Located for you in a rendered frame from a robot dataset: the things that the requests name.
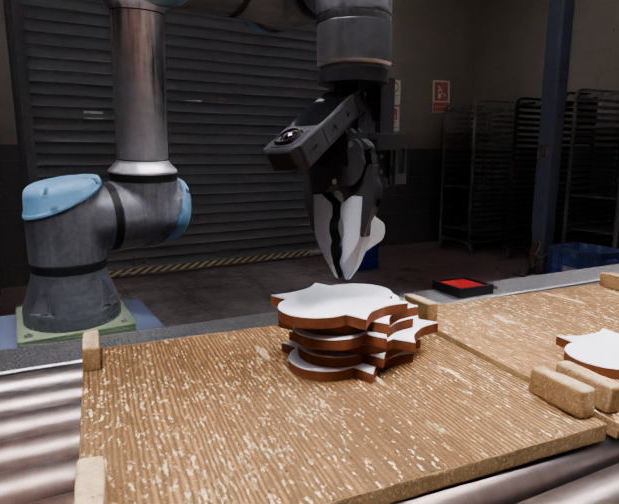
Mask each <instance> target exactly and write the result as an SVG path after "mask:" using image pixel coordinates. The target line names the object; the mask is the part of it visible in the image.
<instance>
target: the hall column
mask: <svg viewBox="0 0 619 504"><path fill-rule="evenodd" d="M574 5H575V0H549V12H548V25H547V37H546V50H545V62H544V74H543V87H542V99H541V111H540V124H539V136H538V151H537V161H536V173H535V185H534V198H533V210H532V222H531V229H532V245H531V249H530V253H529V268H528V270H527V271H522V268H520V269H519V271H518V272H515V273H512V275H513V276H517V277H528V276H535V275H542V274H547V273H546V272H547V268H546V267H547V263H548V259H547V258H548V251H549V250H548V249H549V248H548V247H549V245H550V244H553V240H554V229H555V218H556V206H557V195H558V184H559V173H560V162H561V151H562V140H563V129H564V117H565V106H566V95H567V84H568V73H569V61H570V50H571V39H572V28H573V17H574Z"/></svg>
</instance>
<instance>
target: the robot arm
mask: <svg viewBox="0 0 619 504"><path fill-rule="evenodd" d="M102 1H103V2H104V3H105V5H106V6H107V7H108V9H109V21H110V40H111V58H112V77H113V96H114V114H115V133H116V152H117V160H116V162H115V163H114V164H113V165H112V166H111V167H110V168H109V169H108V177H109V182H102V180H101V179H100V177H99V176H98V175H95V174H78V175H67V176H60V177H54V178H49V179H44V180H40V181H37V182H34V183H32V184H30V185H28V186H27V187H26V188H25V189H24V191H23V193H22V206H23V212H22V219H24V227H25V236H26V244H27V253H28V262H29V270H30V279H29V283H28V287H27V291H26V295H25V299H24V303H23V307H22V318H23V324H24V326H25V327H26V328H28V329H30V330H33V331H38V332H45V333H65V332H75V331H81V330H86V329H91V328H95V327H98V326H101V325H104V324H106V323H109V322H111V321H113V320H114V319H116V318H117V317H118V316H119V315H120V314H121V300H120V297H119V294H118V292H117V290H116V288H115V285H114V283H113V281H112V279H111V276H110V274H109V272H108V269H107V259H106V251H109V250H116V249H123V248H130V247H136V246H143V245H150V244H153V245H157V244H161V243H163V242H167V241H171V240H175V239H177V238H179V237H180V236H181V235H182V234H183V232H185V230H186V228H187V226H188V224H189V221H190V217H191V211H192V201H191V195H190V193H188V191H189V188H188V186H187V185H186V183H185V182H184V181H183V180H181V179H179V178H178V175H177V169H176V168H175V167H174V166H173V165H172V164H171V163H170V162H169V160H168V128H167V91H166V55H165V18H164V15H165V13H166V11H167V10H168V9H169V8H173V7H176V8H181V9H187V10H192V11H198V12H203V13H209V14H214V15H220V16H224V17H229V18H234V19H239V20H242V22H243V23H244V24H246V25H247V26H248V27H249V28H251V30H253V31H255V32H257V33H262V34H267V33H281V32H285V31H288V30H290V29H292V28H294V27H298V26H301V25H305V24H309V23H312V22H316V26H317V66H318V67H319V68H320V69H321V70H320V71H319V72H318V85H319V86H321V87H325V88H332V89H334V91H333V92H326V93H324V94H323V95H322V96H320V97H319V98H318V99H317V100H316V101H315V102H314V103H313V104H312V105H311V106H310V107H308V108H307V109H306V110H305V111H304V112H303V113H302V114H301V115H300V116H299V117H297V118H296V119H295V120H294V121H293V122H292V123H291V124H290V125H289V126H288V127H287V128H285V129H284V130H283V131H282V132H281V133H280V134H279V135H277V136H276V138H274V139H273V140H272V141H271V142H270V143H269V144H268V145H267V146H266V147H265V148H264V149H263V150H264V152H265V154H266V156H267V158H268V160H269V162H270V164H271V166H272V168H273V170H274V171H288V172H289V171H290V172H299V171H300V172H301V171H305V177H304V183H303V197H304V203H305V207H306V211H307V214H308V218H309V221H310V225H311V228H312V230H313V231H314V232H315V236H316V239H317V242H318V244H319V247H320V249H321V251H322V253H323V255H324V257H325V259H326V261H327V263H328V265H329V267H330V269H331V270H332V272H333V274H334V276H335V277H336V278H342V274H343V277H344V279H345V280H349V279H351V278H352V276H353V275H354V273H355V272H356V271H357V269H358V268H359V266H360V264H361V262H362V259H363V256H364V255H365V252H366V251H367V250H369V249H370V248H372V247H373V246H375V245H376V244H377V243H379V242H380V241H381V240H382V239H383V237H384V234H385V225H384V223H383V222H382V221H381V220H379V219H378V218H376V216H375V214H376V212H377V210H378V208H379V206H380V203H381V199H382V192H383V188H387V187H388V186H389V185H390V176H391V175H392V184H394V185H395V184H406V163H407V135H400V134H394V107H395V78H390V77H389V70H388V69H387V68H388V67H389V66H390V65H391V64H392V0H102ZM397 148H403V159H402V173H401V174H397ZM391 150H393V166H390V159H391ZM337 186H339V187H342V186H343V187H344V189H345V191H346V192H347V193H353V196H351V197H350V198H348V199H347V200H346V201H345V202H344V198H343V194H342V193H341V191H339V190H334V189H335V188H336V187H337ZM333 190H334V191H333ZM331 191H332V192H331ZM340 246H341V247H342V254H340V248H339V247H340Z"/></svg>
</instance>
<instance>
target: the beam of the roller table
mask: <svg viewBox="0 0 619 504"><path fill-rule="evenodd" d="M604 271H605V272H612V273H618V274H619V264H614V265H607V266H599V267H592V268H585V269H578V270H571V271H564V272H556V273H549V274H542V275H535V276H528V277H520V278H513V279H506V280H499V281H492V282H487V283H490V284H493V285H494V286H497V287H498V288H497V289H493V294H486V295H480V296H473V297H467V298H458V297H455V296H452V295H449V294H446V293H444V292H441V291H438V290H435V289H434V290H427V291H420V292H413V293H406V294H415V295H418V296H421V297H424V298H427V299H429V300H431V301H433V302H435V303H436V304H437V305H440V304H447V303H455V302H463V301H471V300H479V299H487V298H495V297H502V296H510V295H518V294H526V293H532V292H538V291H545V290H551V289H557V288H564V287H570V286H576V285H582V284H589V283H595V282H600V273H601V272H604ZM406 294H398V295H397V296H398V297H399V298H400V299H403V300H405V295H406ZM274 325H278V311H276V312H269V313H262V314H255V315H248V316H241V317H233V318H226V319H219V320H212V321H205V322H197V323H190V324H183V325H176V326H169V327H162V328H154V329H147V330H140V331H133V332H126V333H119V334H111V335H104V336H100V347H101V348H108V347H116V346H123V345H131V344H138V343H146V342H153V341H161V340H169V339H176V338H184V337H191V336H199V335H206V334H214V333H221V332H229V331H237V330H244V329H252V328H259V327H267V326H274ZM78 364H82V339H75V340H68V341H61V342H54V343H47V344H40V345H32V346H25V347H18V348H11V349H4V350H0V377H2V376H9V375H15V374H21V373H27V372H34V371H40V370H46V369H53V368H59V367H65V366H72V365H78Z"/></svg>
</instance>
